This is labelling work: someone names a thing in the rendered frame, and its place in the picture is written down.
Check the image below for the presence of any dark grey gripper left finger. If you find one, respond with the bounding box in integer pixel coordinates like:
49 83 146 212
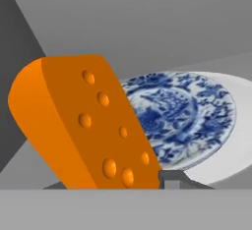
42 181 68 191

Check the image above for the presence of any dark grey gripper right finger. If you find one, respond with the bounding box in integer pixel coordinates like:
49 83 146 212
157 169 216 191

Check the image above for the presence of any orange cheese wedge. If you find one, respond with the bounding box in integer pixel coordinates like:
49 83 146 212
7 54 163 190

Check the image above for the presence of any blue and white patterned plate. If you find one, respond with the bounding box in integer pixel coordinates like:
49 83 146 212
119 72 237 171

